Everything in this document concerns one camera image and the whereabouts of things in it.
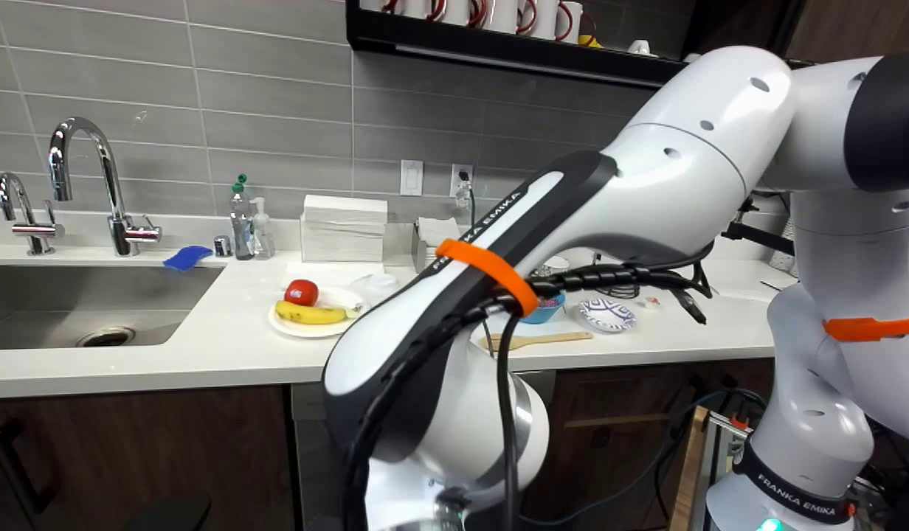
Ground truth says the white light switch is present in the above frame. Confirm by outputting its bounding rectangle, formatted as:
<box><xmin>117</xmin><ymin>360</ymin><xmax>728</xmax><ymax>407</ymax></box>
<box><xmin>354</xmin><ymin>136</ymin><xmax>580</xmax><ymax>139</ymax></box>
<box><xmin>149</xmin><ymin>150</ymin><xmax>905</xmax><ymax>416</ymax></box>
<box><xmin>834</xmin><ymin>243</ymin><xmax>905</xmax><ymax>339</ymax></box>
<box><xmin>399</xmin><ymin>158</ymin><xmax>425</xmax><ymax>199</ymax></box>

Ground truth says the yellow banana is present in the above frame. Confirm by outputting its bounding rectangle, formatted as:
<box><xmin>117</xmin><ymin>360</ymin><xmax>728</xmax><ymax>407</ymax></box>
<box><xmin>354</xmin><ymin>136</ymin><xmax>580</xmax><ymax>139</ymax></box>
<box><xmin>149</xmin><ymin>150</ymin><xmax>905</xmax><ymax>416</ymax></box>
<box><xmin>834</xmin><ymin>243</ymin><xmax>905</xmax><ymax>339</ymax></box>
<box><xmin>270</xmin><ymin>298</ymin><xmax>354</xmax><ymax>327</ymax></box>

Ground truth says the black wall shelf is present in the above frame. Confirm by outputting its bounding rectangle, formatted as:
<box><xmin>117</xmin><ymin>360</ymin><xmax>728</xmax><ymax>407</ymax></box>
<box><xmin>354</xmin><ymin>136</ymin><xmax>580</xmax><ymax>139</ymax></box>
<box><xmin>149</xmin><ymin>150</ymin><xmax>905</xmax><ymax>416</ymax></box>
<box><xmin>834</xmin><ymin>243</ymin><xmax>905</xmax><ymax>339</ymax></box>
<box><xmin>343</xmin><ymin>0</ymin><xmax>689</xmax><ymax>88</ymax></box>

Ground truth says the clear bottle green cap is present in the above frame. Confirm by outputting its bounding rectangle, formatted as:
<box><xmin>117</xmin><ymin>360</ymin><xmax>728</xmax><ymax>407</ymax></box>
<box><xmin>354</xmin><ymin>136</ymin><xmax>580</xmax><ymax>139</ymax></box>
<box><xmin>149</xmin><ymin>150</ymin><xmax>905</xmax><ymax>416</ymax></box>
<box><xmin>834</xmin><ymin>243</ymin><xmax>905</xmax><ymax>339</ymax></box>
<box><xmin>226</xmin><ymin>172</ymin><xmax>259</xmax><ymax>262</ymax></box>

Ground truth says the blue sponge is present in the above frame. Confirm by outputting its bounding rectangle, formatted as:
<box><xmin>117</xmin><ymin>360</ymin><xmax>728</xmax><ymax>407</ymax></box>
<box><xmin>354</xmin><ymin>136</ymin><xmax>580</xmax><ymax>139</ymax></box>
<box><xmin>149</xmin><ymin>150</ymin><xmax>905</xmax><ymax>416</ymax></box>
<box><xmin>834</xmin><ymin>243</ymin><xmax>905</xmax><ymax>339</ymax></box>
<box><xmin>163</xmin><ymin>243</ymin><xmax>217</xmax><ymax>277</ymax></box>

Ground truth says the orange strap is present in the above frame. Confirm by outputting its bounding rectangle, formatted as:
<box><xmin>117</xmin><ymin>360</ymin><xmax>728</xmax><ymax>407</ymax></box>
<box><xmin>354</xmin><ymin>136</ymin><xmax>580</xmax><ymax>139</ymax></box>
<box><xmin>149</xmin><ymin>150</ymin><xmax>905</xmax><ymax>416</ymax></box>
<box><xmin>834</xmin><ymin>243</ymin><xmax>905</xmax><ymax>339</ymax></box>
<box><xmin>431</xmin><ymin>237</ymin><xmax>543</xmax><ymax>320</ymax></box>
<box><xmin>819</xmin><ymin>313</ymin><xmax>909</xmax><ymax>347</ymax></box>

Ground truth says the white fruit plate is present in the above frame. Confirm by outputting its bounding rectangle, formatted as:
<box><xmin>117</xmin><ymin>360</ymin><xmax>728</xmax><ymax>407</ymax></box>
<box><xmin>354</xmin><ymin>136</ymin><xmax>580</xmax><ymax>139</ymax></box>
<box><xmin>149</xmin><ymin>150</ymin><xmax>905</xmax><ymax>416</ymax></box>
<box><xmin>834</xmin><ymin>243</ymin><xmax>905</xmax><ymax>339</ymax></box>
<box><xmin>266</xmin><ymin>292</ymin><xmax>366</xmax><ymax>342</ymax></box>

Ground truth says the wooden spoon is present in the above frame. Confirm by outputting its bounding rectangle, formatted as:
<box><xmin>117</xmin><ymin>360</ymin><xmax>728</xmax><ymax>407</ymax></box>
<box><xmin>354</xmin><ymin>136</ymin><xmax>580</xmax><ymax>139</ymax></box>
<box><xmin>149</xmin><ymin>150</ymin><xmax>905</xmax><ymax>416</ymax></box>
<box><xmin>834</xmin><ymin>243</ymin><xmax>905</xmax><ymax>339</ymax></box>
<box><xmin>478</xmin><ymin>327</ymin><xmax>596</xmax><ymax>355</ymax></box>

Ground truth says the chrome gooseneck faucet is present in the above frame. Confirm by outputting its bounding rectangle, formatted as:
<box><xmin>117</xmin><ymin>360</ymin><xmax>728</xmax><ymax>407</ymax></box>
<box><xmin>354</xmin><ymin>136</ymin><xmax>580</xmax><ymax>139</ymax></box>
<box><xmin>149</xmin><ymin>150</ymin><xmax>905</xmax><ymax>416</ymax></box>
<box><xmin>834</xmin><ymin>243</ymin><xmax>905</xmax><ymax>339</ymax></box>
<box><xmin>43</xmin><ymin>115</ymin><xmax>164</xmax><ymax>261</ymax></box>

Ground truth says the blue patterned paper plate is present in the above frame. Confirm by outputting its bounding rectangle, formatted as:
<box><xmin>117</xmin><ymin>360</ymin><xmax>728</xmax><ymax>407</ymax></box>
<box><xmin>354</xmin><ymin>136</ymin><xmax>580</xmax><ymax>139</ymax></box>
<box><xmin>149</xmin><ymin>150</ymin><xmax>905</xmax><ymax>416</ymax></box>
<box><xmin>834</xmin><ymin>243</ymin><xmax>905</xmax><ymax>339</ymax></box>
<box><xmin>577</xmin><ymin>295</ymin><xmax>641</xmax><ymax>339</ymax></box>

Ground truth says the white paper towel stack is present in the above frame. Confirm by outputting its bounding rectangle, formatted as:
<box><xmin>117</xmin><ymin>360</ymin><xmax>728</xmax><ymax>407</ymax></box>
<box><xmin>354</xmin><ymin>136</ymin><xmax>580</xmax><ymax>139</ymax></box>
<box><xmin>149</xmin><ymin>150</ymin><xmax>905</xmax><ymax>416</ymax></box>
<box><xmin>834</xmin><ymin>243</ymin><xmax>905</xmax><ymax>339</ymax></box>
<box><xmin>297</xmin><ymin>192</ymin><xmax>393</xmax><ymax>265</ymax></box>

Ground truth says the black power cable with plug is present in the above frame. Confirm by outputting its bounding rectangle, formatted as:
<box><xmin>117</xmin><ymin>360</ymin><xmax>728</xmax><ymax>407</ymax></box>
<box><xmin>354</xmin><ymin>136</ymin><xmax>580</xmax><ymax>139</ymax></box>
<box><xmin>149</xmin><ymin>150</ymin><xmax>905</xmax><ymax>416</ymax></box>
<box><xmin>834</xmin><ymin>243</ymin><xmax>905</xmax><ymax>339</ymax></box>
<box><xmin>458</xmin><ymin>175</ymin><xmax>480</xmax><ymax>233</ymax></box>

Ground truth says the stainless steel sink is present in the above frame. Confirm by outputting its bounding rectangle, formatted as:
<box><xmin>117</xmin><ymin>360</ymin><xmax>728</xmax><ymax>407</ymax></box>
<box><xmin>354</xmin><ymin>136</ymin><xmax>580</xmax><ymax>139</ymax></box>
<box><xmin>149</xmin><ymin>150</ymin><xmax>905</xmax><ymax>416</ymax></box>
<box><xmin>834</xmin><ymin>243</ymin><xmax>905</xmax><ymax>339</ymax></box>
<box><xmin>0</xmin><ymin>261</ymin><xmax>226</xmax><ymax>355</ymax></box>

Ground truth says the red apple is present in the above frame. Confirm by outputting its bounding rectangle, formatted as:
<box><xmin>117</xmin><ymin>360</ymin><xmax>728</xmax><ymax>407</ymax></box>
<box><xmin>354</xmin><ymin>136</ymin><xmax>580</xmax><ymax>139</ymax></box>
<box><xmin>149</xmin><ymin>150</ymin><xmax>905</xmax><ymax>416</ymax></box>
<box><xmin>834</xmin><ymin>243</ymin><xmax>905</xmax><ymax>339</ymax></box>
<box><xmin>281</xmin><ymin>277</ymin><xmax>322</xmax><ymax>311</ymax></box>

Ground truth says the white wall outlet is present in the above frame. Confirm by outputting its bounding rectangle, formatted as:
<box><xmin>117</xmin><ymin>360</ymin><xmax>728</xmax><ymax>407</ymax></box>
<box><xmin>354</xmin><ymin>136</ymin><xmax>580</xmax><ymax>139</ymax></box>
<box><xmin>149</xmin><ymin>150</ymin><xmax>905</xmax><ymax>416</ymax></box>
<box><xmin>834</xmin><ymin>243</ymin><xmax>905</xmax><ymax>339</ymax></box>
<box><xmin>447</xmin><ymin>161</ymin><xmax>474</xmax><ymax>206</ymax></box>

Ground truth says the blue bowl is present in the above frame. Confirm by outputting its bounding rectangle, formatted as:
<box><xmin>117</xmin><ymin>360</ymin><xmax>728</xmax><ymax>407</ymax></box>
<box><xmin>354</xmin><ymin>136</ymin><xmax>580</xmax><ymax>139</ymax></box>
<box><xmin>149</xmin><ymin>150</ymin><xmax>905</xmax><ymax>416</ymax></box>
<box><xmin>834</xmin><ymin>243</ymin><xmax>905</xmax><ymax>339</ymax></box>
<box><xmin>518</xmin><ymin>290</ymin><xmax>568</xmax><ymax>327</ymax></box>

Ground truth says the clear soap dispenser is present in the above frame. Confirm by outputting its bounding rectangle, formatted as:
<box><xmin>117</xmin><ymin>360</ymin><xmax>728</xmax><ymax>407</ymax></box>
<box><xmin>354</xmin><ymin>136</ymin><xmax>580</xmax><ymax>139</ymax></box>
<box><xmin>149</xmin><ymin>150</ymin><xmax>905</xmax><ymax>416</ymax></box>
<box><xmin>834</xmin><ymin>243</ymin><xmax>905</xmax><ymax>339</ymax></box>
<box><xmin>247</xmin><ymin>196</ymin><xmax>278</xmax><ymax>262</ymax></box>

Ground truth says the small chrome water tap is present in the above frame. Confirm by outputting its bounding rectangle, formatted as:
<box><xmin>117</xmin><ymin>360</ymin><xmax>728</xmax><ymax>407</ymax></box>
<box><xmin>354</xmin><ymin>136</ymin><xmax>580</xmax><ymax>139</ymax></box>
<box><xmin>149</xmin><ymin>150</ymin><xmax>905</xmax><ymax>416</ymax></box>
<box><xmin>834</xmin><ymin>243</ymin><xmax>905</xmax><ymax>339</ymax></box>
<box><xmin>0</xmin><ymin>172</ymin><xmax>62</xmax><ymax>257</ymax></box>

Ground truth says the wooden slat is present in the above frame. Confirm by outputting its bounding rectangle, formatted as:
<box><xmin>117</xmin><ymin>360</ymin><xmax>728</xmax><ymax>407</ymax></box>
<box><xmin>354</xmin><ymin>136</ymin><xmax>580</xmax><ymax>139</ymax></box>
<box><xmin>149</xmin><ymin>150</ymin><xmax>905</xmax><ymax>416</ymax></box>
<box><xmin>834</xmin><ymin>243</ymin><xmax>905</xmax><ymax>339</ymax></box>
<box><xmin>666</xmin><ymin>401</ymin><xmax>715</xmax><ymax>531</ymax></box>

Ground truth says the white mug red print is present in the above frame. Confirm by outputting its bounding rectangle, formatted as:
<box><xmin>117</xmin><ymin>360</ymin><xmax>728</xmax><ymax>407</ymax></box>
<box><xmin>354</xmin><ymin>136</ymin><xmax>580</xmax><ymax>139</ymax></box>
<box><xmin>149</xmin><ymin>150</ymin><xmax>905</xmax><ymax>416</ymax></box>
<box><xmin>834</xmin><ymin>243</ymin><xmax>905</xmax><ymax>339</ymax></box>
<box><xmin>558</xmin><ymin>0</ymin><xmax>588</xmax><ymax>44</ymax></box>
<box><xmin>512</xmin><ymin>0</ymin><xmax>561</xmax><ymax>43</ymax></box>
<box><xmin>428</xmin><ymin>0</ymin><xmax>471</xmax><ymax>29</ymax></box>
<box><xmin>470</xmin><ymin>0</ymin><xmax>517</xmax><ymax>34</ymax></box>

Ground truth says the dark wood base cabinet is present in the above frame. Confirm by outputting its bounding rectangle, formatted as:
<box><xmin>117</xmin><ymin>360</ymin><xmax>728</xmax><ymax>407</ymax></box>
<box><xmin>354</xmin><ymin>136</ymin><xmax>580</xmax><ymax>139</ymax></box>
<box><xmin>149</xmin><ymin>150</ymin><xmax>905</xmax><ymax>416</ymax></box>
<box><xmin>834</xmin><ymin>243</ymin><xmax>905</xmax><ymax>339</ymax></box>
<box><xmin>0</xmin><ymin>358</ymin><xmax>784</xmax><ymax>531</ymax></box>

